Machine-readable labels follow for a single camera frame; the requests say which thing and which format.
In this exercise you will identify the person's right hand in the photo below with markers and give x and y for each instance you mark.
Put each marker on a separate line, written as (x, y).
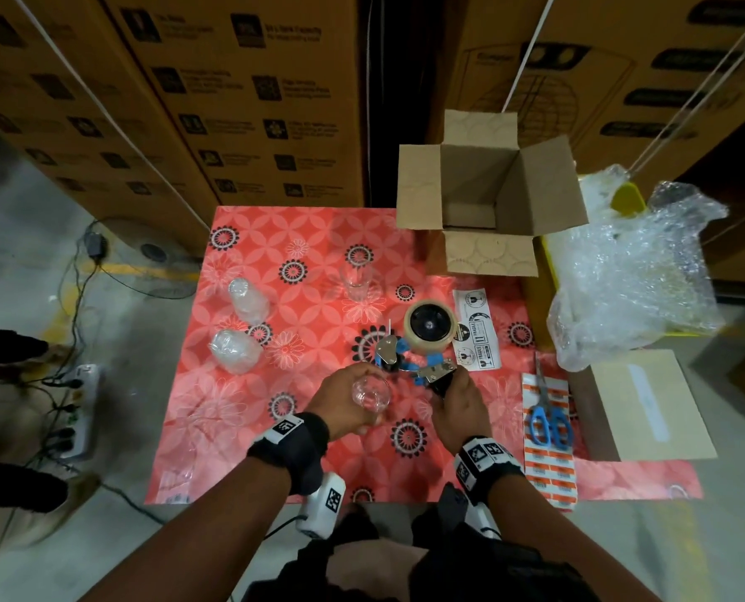
(458, 417)

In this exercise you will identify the person's left hand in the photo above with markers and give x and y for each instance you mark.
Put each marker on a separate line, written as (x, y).
(337, 405)

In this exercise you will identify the clear drinking glass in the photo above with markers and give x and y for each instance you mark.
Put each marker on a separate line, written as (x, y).
(374, 394)
(360, 279)
(247, 301)

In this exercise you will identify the black-white fragile sticker sheet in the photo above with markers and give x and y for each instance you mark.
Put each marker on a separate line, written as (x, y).
(477, 332)

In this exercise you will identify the tape dispenser with tape roll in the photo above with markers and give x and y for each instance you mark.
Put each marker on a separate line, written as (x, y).
(430, 323)

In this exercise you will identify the small cardboard box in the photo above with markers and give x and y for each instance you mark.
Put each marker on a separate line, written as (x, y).
(485, 251)

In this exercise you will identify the bubble wrap bundle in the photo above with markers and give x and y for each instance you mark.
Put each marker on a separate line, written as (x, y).
(636, 269)

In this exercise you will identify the person's right forearm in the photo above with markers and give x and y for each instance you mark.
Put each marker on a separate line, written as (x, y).
(561, 545)

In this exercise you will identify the person's left forearm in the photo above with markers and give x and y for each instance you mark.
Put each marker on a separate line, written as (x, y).
(197, 533)

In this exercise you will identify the person's dark clothing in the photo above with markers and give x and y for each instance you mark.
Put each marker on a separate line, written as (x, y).
(410, 570)

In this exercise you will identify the flat brown cardboard box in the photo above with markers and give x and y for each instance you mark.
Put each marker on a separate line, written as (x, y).
(642, 407)

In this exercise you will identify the stack of Crompton cartons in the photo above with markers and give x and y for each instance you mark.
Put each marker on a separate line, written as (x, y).
(247, 94)

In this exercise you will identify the black wristband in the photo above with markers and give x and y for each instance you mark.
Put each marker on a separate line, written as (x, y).
(485, 467)
(291, 447)

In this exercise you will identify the packaged blue scissors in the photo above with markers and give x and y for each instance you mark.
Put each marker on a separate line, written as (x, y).
(550, 432)

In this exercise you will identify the yellow plastic bin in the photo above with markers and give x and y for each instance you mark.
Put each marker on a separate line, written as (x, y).
(538, 288)

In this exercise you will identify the white power strip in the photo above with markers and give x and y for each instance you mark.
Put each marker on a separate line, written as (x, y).
(78, 411)

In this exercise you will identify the black power adapter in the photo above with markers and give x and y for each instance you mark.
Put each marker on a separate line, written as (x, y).
(95, 244)

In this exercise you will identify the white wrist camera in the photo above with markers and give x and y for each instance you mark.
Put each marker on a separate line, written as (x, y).
(480, 516)
(325, 505)

